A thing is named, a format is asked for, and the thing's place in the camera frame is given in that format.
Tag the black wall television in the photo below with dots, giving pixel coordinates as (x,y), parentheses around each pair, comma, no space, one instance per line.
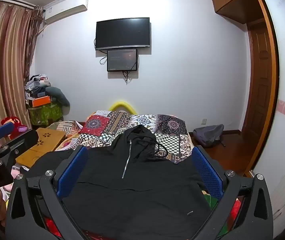
(122,33)

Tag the pile of clothes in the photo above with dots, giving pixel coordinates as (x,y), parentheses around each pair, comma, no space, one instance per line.
(37,85)

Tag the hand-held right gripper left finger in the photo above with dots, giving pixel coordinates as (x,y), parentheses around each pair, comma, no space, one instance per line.
(71,172)

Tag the curtain rod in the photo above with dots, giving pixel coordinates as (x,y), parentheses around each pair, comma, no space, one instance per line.
(15,0)

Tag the red plush toy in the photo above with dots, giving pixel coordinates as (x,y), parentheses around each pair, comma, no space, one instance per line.
(11,125)

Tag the black zip hoodie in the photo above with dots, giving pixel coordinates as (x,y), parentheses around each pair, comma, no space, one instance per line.
(132,205)

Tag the white air conditioner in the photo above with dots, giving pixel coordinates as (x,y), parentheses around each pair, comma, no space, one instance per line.
(65,8)

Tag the zebra striped cloth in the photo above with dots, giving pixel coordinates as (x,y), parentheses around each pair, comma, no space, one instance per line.
(66,126)

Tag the grey backpack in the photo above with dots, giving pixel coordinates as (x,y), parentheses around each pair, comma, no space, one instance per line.
(208,135)

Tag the patchwork printed blanket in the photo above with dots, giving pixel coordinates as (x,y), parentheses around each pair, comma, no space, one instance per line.
(172,140)

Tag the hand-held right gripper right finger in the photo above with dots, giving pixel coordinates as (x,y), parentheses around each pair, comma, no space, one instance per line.
(207,172)

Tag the orange box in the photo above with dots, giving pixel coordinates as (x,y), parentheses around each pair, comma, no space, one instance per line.
(40,101)

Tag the small wooden folding table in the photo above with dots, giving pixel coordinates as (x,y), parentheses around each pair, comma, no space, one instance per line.
(41,143)

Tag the small black wall monitor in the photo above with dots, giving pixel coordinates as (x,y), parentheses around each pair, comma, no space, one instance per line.
(122,60)

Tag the green patterned cloth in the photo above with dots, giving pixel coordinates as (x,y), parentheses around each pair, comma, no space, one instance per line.
(45,115)

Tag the grey-green cushion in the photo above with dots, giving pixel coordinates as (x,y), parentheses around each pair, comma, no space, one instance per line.
(58,95)

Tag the striped brown curtain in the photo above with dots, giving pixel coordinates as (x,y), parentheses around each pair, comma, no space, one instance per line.
(5,67)

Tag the yellow foam tube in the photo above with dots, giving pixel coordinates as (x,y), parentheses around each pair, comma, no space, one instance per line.
(122,105)

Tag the white wall socket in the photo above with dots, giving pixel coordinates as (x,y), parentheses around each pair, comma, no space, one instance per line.
(203,121)

